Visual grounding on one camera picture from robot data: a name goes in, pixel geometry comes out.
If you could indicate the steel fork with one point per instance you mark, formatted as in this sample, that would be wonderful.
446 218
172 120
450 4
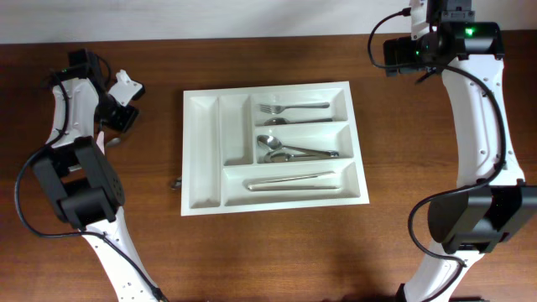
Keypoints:
277 109
283 121

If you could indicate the white plastic cutlery tray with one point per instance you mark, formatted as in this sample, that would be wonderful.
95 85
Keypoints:
221 154

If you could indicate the large steel spoon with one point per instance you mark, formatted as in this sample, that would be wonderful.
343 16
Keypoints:
271 143
281 157

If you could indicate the steel tongs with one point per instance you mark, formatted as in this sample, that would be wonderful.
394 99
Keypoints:
298 182

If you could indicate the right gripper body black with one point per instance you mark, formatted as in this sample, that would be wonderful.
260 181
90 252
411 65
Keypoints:
411 53

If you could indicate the small steel teaspoon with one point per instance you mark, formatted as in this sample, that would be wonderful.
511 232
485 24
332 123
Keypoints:
113 142
176 184

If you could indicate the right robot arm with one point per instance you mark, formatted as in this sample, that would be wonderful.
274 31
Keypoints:
491 201

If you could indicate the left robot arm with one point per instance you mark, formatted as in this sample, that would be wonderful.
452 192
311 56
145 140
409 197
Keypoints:
82 187

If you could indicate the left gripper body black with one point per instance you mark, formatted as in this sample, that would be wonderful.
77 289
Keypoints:
112 114

